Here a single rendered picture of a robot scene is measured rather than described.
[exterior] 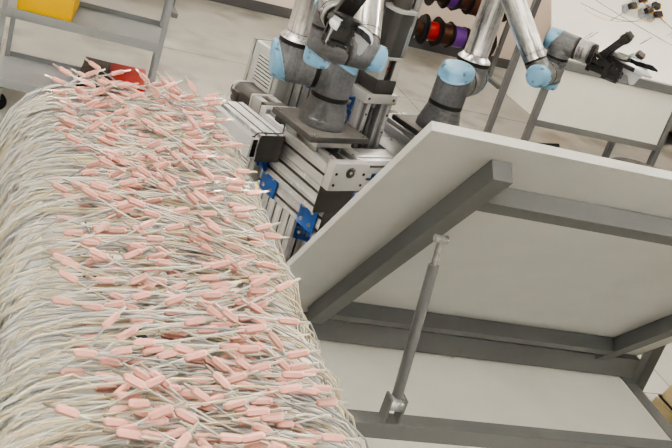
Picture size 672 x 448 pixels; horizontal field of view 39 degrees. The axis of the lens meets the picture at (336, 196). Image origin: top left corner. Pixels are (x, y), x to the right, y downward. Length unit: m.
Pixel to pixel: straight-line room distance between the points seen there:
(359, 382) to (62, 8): 3.49
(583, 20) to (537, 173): 5.62
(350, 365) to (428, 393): 0.21
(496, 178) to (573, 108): 5.59
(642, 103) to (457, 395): 5.23
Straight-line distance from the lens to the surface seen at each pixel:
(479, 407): 2.49
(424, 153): 1.63
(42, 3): 5.43
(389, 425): 1.94
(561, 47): 3.20
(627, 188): 1.82
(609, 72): 3.18
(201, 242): 1.18
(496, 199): 1.74
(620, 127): 7.50
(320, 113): 2.86
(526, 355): 2.75
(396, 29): 3.03
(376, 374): 2.45
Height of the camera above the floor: 2.06
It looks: 22 degrees down
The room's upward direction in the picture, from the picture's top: 18 degrees clockwise
